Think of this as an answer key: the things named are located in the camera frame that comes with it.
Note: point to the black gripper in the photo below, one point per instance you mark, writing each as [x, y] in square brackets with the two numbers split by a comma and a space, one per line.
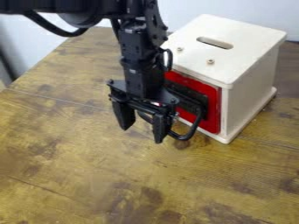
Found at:
[146, 61]

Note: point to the black drawer handle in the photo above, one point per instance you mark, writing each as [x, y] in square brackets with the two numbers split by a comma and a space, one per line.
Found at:
[161, 115]

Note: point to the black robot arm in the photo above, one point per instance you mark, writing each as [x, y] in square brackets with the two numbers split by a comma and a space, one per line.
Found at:
[70, 17]

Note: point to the white wooden box cabinet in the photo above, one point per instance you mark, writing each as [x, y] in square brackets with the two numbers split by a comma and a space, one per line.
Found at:
[232, 55]

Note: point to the red drawer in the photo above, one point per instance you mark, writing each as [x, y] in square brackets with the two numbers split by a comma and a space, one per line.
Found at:
[197, 96]

